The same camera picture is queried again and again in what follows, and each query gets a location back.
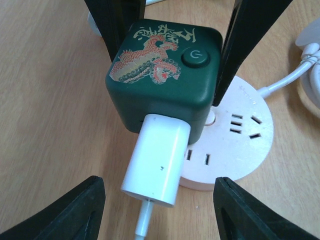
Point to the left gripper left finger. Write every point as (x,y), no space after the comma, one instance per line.
(77,215)

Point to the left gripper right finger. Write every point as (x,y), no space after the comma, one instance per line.
(241,216)

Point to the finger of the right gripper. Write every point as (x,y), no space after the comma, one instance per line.
(114,19)
(249,22)

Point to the green cube socket adapter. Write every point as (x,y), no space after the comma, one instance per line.
(168,69)

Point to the round pink power strip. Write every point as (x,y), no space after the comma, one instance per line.
(235,140)

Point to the white usb charger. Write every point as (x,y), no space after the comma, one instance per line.
(156,164)

